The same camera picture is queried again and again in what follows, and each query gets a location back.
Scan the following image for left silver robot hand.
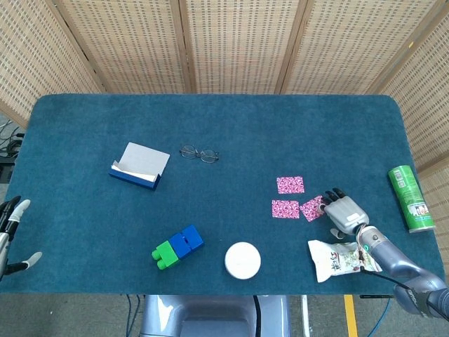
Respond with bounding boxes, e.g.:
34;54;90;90
0;195;43;280

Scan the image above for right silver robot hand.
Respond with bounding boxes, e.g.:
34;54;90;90
317;187;371;238

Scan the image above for pink patterned card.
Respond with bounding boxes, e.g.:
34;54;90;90
300;195;326;223
276;176;305;195
271;199;301;220

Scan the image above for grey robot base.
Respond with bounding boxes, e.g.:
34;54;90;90
139;294;292;337

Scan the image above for blue white box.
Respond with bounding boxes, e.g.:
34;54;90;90
107;141;171;192

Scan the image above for black power strip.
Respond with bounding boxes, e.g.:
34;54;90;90
0;156;17;183

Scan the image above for white snack bag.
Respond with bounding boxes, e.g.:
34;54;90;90
307;239;383;284

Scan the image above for green cylindrical can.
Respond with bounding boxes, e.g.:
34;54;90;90
387;164;437;234

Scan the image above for white table leg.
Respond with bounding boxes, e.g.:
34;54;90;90
300;295;311;337

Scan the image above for clear plastic binder clip jar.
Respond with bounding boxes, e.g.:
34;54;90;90
224;241;262;281

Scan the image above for blue felt table cover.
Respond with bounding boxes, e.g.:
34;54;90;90
0;93;445;296

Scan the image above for woven folding screen panel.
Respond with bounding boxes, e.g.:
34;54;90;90
178;0;311;95
0;0;106;129
276;0;443;95
368;0;449;246
54;0;193;95

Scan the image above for blue toy brick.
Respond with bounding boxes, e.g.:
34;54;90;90
180;224;205;251
168;232;192;260

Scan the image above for green toy brick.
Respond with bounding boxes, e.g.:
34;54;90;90
151;241;182;271

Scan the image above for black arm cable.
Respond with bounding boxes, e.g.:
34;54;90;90
356;227;449;317

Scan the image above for black cable bundle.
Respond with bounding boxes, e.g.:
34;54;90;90
0;119;25;159

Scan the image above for blue cable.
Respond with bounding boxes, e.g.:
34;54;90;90
125;294;141;337
368;298;392;337

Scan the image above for black cable on base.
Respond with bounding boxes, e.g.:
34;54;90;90
253;295;264;337

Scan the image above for thin black frame glasses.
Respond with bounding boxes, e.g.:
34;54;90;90
179;144;220;165

